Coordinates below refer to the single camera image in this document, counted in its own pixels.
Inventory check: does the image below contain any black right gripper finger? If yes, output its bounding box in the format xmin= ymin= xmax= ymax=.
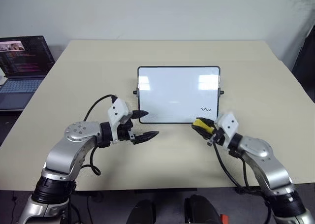
xmin=190 ymin=125 xmax=213 ymax=140
xmin=196 ymin=117 xmax=218 ymax=127

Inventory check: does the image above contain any dark rounded shape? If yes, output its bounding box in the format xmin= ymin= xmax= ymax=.
xmin=184 ymin=194 xmax=220 ymax=224

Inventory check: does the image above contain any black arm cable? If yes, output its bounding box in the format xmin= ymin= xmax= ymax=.
xmin=212 ymin=140 xmax=251 ymax=189
xmin=81 ymin=94 xmax=119 ymax=177

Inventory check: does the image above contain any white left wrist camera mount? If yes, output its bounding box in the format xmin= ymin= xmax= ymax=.
xmin=107 ymin=98 xmax=129 ymax=144

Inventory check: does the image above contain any small black-framed whiteboard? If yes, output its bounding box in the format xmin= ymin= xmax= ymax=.
xmin=133 ymin=65 xmax=225 ymax=125

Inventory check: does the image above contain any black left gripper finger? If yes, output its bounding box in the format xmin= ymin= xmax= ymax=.
xmin=131 ymin=130 xmax=160 ymax=146
xmin=131 ymin=109 xmax=150 ymax=120

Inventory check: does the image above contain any thin black floor cable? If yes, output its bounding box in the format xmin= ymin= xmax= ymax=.
xmin=70 ymin=191 xmax=104 ymax=224

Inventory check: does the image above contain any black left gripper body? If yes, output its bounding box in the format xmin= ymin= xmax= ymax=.
xmin=116 ymin=112 xmax=136 ymax=143

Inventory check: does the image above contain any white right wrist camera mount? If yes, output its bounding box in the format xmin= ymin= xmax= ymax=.
xmin=214 ymin=112 xmax=240 ymax=143

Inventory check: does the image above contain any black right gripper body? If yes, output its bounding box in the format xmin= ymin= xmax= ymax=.
xmin=207 ymin=124 xmax=226 ymax=147

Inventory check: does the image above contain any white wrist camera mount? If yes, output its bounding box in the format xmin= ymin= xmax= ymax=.
xmin=214 ymin=112 xmax=240 ymax=143
xmin=107 ymin=98 xmax=129 ymax=144

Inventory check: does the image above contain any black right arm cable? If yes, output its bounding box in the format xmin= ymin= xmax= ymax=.
xmin=212 ymin=140 xmax=251 ymax=189

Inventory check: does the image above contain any open grey laptop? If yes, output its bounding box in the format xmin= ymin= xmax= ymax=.
xmin=0 ymin=35 xmax=56 ymax=112

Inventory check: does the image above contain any yellow and black eraser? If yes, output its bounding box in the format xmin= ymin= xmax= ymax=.
xmin=192 ymin=118 xmax=216 ymax=136

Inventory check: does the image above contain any black office chair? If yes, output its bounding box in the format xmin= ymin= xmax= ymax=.
xmin=282 ymin=24 xmax=315 ymax=104

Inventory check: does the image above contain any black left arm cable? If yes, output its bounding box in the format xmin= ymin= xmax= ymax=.
xmin=81 ymin=94 xmax=119 ymax=177

